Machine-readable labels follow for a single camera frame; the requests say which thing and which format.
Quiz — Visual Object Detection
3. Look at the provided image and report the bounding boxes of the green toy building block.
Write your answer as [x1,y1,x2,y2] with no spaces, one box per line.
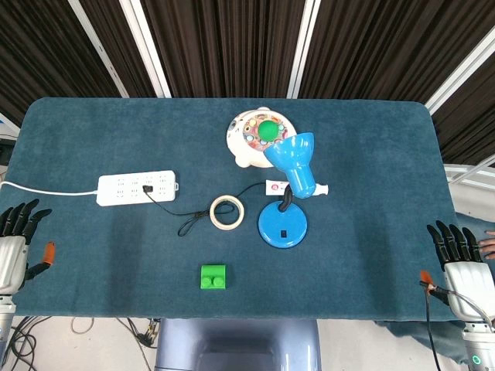
[199,264,229,291]

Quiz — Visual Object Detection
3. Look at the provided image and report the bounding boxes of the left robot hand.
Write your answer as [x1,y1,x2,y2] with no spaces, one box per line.
[0,199,56,297]

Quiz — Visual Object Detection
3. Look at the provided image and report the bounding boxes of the white power strip cable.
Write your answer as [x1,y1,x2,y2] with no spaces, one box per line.
[0,181,100,197]

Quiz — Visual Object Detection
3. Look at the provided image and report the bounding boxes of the tangled floor cables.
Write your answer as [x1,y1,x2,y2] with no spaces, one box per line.
[6,315,162,371]

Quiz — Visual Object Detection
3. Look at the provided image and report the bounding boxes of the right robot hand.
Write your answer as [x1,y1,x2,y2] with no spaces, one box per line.
[420,220,495,323]

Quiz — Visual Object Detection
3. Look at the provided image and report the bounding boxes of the beige masking tape roll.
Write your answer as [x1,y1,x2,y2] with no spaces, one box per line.
[210,195,245,231]

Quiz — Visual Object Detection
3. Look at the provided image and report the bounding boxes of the black lamp cord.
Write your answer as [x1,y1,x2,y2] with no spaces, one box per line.
[142,182,268,237]

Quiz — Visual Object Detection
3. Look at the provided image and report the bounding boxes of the white tube with red label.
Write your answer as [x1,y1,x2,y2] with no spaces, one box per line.
[265,179,331,197]

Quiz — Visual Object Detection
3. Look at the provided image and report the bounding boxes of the white round musical toy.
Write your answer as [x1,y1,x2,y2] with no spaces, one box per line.
[226,106,299,169]

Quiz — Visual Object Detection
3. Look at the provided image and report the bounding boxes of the white power strip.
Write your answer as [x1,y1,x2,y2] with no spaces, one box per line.
[96,170,180,207]

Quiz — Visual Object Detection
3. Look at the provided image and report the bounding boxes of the blue desk lamp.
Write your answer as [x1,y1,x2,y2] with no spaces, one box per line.
[257,131,316,250]

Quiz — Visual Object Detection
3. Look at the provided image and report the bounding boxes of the teal table mat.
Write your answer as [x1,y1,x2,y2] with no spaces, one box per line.
[0,97,467,322]

